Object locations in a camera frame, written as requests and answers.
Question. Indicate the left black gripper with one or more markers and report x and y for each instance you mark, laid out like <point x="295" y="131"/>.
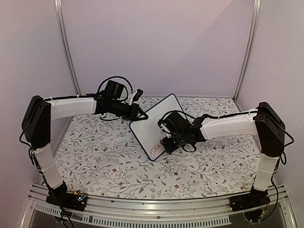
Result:
<point x="133" y="115"/>

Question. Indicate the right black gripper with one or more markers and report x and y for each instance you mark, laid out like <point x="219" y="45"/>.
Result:
<point x="169" y="148"/>

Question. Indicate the small blue-framed whiteboard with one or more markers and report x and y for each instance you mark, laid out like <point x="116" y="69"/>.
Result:
<point x="148" y="133"/>

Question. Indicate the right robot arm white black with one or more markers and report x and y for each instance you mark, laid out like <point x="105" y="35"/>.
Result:
<point x="262" y="123"/>

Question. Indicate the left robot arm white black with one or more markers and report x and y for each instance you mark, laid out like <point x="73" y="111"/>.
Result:
<point x="37" y="129"/>

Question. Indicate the floral patterned table mat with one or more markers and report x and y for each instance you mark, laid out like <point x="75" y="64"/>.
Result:
<point x="103" y="158"/>

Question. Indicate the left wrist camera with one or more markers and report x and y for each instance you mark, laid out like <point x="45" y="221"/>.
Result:
<point x="135" y="95"/>

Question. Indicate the front aluminium rail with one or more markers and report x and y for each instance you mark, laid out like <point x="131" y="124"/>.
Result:
<point x="103" y="212"/>

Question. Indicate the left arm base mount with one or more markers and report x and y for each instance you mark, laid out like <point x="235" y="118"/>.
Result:
<point x="68" y="200"/>

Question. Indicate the left aluminium frame post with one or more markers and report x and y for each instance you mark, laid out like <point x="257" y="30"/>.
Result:
<point x="65" y="45"/>

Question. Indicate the aluminium frame post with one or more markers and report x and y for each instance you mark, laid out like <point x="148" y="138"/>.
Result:
<point x="249" y="47"/>
<point x="65" y="45"/>

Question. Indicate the right aluminium frame post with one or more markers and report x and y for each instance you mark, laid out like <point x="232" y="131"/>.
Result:
<point x="249" y="47"/>

